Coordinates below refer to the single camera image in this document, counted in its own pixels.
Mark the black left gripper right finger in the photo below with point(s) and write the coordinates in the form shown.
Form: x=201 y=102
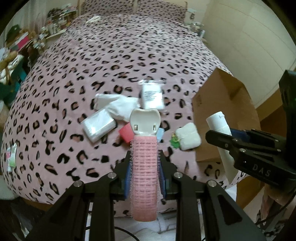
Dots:
x=205 y=211

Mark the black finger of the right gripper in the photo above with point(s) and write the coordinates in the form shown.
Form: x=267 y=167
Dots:
x=252 y=140

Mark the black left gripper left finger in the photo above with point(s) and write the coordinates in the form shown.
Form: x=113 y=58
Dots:
x=85 y=207

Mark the white cream tube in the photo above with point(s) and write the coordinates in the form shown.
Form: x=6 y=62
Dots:
x=217 y=123

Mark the pink hair roller clip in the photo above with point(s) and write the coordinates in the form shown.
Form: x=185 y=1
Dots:
x=144 y=192

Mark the brown cardboard box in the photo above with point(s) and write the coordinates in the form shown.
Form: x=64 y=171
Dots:
x=222 y=92

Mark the white fluffy pouch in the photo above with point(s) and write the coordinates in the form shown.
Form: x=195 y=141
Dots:
x=188 y=136

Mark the grey blue makeup sponge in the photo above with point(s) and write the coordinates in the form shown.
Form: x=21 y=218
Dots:
x=160 y=134

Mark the small green pink packet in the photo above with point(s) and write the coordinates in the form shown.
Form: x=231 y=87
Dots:
x=11 y=157

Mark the clear pack of cotton swabs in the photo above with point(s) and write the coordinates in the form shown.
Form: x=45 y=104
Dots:
x=98 y=125

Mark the white labelled cotton pad pack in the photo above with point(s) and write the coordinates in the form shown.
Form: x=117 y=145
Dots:
x=152 y=94

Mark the pink leopard print blanket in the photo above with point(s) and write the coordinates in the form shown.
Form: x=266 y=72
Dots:
x=109 y=56

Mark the red paper gift box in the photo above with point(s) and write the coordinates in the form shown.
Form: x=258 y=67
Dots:
x=126 y=133

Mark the nightstand with bottles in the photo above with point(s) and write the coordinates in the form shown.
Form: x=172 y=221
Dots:
x=193 y=26

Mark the white cloth in plastic bag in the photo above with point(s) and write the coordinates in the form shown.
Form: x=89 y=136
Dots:
x=118 y=106

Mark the leopard print pillow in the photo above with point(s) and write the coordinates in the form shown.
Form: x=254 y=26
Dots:
x=159 y=9

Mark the cluttered side shelf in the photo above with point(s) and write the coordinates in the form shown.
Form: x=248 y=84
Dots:
x=21 y=46

